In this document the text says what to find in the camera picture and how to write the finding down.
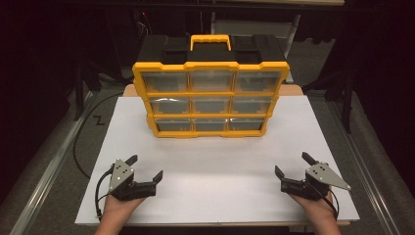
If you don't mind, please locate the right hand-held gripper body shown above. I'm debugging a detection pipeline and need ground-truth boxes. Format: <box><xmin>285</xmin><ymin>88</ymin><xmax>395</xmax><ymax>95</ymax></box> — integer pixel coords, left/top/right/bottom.
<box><xmin>280</xmin><ymin>162</ymin><xmax>352</xmax><ymax>202</ymax></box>

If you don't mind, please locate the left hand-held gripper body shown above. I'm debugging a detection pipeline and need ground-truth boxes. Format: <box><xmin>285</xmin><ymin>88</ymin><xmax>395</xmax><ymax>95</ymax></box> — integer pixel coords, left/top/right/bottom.
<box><xmin>108</xmin><ymin>158</ymin><xmax>157</xmax><ymax>202</ymax></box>

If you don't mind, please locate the person's right hand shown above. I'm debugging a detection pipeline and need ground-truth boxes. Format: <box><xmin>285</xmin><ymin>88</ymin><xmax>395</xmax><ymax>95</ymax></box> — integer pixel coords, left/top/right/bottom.
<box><xmin>288</xmin><ymin>191</ymin><xmax>338</xmax><ymax>225</ymax></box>

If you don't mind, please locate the person's left hand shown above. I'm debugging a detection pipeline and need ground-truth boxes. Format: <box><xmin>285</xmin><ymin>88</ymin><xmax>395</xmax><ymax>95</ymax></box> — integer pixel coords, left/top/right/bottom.
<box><xmin>103</xmin><ymin>194</ymin><xmax>147</xmax><ymax>223</ymax></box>

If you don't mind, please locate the white board sheet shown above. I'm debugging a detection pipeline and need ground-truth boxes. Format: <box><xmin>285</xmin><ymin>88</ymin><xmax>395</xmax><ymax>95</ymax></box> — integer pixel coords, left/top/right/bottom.
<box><xmin>74</xmin><ymin>95</ymin><xmax>361</xmax><ymax>227</ymax></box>

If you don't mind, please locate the black metal stand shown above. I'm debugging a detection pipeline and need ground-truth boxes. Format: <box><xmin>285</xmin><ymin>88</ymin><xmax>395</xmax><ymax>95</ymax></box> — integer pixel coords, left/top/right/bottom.
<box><xmin>72</xmin><ymin>55</ymin><xmax>103</xmax><ymax>122</ymax></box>
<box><xmin>301</xmin><ymin>62</ymin><xmax>358</xmax><ymax>135</ymax></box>

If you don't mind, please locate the grid of clear drawers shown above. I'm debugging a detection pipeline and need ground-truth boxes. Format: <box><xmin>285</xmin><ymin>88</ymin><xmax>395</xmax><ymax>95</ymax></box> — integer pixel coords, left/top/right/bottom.
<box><xmin>141</xmin><ymin>70</ymin><xmax>282</xmax><ymax>132</ymax></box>

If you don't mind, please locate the yellow and black drawer organizer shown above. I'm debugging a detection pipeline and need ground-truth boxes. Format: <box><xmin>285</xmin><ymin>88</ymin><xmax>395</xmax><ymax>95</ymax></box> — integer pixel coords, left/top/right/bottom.
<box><xmin>131</xmin><ymin>33</ymin><xmax>291</xmax><ymax>139</ymax></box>

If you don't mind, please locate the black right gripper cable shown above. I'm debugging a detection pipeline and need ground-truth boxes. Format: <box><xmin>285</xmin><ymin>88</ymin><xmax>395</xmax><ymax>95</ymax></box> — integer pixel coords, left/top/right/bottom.
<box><xmin>312</xmin><ymin>182</ymin><xmax>340</xmax><ymax>220</ymax></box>

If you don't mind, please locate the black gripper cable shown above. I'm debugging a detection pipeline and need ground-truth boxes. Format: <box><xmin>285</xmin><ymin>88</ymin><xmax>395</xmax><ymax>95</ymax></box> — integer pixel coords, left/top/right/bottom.
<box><xmin>312</xmin><ymin>182</ymin><xmax>340</xmax><ymax>220</ymax></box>
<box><xmin>94</xmin><ymin>168</ymin><xmax>115</xmax><ymax>220</ymax></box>

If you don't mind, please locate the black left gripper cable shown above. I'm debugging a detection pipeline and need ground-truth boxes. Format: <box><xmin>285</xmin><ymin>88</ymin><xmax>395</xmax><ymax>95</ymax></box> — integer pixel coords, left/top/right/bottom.
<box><xmin>94</xmin><ymin>168</ymin><xmax>115</xmax><ymax>220</ymax></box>

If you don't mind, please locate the metal floor rail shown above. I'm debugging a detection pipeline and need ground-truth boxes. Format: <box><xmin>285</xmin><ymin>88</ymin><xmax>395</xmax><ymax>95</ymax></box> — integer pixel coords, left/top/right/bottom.
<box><xmin>327</xmin><ymin>100</ymin><xmax>397</xmax><ymax>235</ymax></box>
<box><xmin>9</xmin><ymin>91</ymin><xmax>94</xmax><ymax>235</ymax></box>

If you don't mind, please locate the long black floor cable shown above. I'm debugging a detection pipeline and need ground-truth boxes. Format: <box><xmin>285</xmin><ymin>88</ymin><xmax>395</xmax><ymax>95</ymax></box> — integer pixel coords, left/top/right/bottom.
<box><xmin>71</xmin><ymin>91</ymin><xmax>125</xmax><ymax>180</ymax></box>

